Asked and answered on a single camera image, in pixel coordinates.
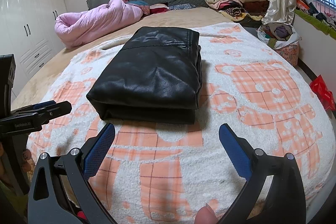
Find pink padded quilt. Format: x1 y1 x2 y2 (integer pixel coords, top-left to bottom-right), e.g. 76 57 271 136
54 0 143 49

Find person's right hand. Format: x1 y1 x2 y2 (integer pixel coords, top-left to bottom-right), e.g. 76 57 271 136
194 203 218 224

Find black leather jacket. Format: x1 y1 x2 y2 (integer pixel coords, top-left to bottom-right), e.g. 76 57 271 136
87 27 203 124

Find white pink bear blanket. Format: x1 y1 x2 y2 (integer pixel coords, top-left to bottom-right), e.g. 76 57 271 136
27 23 335 223

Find clothes on window sill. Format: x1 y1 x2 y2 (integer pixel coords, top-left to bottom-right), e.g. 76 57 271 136
295 0 335 39

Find red plastic bag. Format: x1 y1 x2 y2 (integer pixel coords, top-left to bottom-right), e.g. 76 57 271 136
309 75 335 111

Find beige plush bed cover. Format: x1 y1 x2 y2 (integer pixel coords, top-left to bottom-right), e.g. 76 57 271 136
11 6 237 109

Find person's left hand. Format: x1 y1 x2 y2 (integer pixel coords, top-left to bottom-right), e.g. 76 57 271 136
21 149 34 173

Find white wardrobe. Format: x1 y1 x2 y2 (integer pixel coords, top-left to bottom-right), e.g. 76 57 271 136
1 0 67 97

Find red pillow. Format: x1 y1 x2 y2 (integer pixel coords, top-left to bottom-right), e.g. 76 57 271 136
149 3 169 14

